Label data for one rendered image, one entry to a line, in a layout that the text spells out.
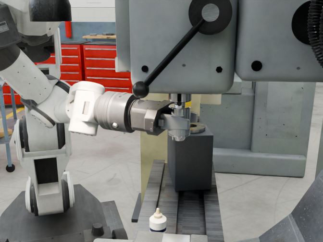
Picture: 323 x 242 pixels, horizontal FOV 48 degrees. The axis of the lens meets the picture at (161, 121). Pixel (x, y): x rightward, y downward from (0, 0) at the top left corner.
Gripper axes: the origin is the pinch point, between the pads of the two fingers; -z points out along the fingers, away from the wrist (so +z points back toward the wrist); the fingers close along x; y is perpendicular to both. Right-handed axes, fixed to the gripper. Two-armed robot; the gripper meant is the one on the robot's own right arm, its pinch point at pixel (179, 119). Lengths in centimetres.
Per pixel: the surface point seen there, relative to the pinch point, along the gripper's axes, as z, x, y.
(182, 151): 9.7, 30.4, 20.0
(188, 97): -2.1, -1.1, -5.3
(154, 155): 75, 156, 79
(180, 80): -3.3, -9.4, -10.2
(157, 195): 15.5, 24.6, 33.5
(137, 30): 4.0, -11.6, -18.8
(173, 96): 0.7, -2.3, -5.3
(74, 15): 572, 758, -7
